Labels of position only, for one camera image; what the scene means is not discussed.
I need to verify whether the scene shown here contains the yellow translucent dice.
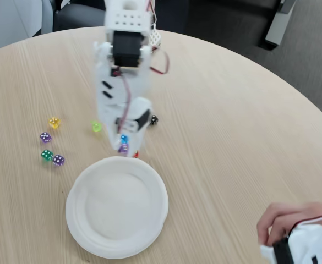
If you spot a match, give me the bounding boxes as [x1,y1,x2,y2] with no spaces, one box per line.
[48,116,62,129]

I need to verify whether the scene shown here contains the white round plate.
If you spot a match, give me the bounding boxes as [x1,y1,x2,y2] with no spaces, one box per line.
[65,156,170,260]

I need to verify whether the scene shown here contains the red black gripper cable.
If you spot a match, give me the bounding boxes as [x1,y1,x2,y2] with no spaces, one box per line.
[115,68,133,133]

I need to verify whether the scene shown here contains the dark green translucent dice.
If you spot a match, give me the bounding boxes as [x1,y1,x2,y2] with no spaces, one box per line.
[41,149,54,163]

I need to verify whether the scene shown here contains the white partition panel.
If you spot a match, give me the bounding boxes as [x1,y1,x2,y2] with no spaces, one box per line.
[0,0,54,55]

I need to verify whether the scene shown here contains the white leader arm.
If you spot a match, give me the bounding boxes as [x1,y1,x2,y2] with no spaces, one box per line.
[259,216,322,264]

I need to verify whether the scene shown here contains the red black wrist cable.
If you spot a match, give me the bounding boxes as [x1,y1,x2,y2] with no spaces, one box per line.
[149,48,171,76]

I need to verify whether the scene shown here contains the dark grey office chair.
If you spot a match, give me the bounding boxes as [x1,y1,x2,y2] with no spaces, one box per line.
[52,4,108,32]

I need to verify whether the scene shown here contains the person's hand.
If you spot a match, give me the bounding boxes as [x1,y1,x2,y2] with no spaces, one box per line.
[256,201,322,248]

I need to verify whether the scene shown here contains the grey metal desk leg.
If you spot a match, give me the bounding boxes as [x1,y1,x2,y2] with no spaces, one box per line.
[265,0,298,47]

